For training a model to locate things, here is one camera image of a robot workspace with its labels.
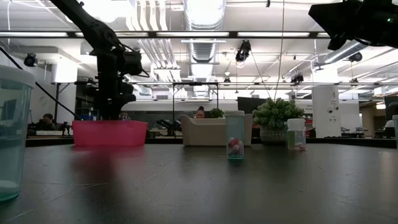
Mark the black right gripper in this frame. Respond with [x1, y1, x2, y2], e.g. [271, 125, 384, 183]
[307, 0, 398, 52]

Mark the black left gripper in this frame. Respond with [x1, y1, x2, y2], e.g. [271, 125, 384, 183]
[94, 46, 139, 121]

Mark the white-capped pill bottle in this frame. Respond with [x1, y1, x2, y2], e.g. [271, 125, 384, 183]
[224, 110, 246, 161]
[286, 118, 307, 152]
[0, 64, 36, 202]

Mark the pink plastic bin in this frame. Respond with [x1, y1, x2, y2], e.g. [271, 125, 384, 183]
[72, 119, 149, 147]

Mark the white plastic bin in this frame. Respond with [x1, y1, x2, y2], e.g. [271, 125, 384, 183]
[180, 113, 254, 147]

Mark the black ceiling spotlight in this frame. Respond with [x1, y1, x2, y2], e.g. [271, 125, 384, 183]
[23, 52, 39, 68]
[348, 51, 364, 63]

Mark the black diagonal strut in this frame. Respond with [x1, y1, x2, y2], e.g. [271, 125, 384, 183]
[0, 45, 82, 121]

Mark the white square pillar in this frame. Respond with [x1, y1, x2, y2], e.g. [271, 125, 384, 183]
[312, 84, 341, 139]

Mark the black rig crossbeam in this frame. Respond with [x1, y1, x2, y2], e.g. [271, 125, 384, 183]
[0, 30, 330, 39]

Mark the small green plant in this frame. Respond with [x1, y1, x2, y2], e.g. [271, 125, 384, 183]
[208, 107, 225, 119]

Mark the green potted plant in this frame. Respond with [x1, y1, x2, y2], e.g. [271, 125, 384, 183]
[252, 98, 305, 144]

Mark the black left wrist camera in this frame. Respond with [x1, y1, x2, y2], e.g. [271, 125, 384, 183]
[119, 49, 150, 78]

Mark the black background rig frame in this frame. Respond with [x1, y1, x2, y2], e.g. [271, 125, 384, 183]
[172, 81, 220, 138]

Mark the black hanging camera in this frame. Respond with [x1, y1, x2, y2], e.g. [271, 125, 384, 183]
[234, 39, 252, 63]

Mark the black wall monitor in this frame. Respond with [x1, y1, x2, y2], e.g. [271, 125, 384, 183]
[237, 96, 268, 114]

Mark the silver ventilation duct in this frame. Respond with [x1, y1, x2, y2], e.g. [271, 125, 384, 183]
[183, 0, 227, 63]

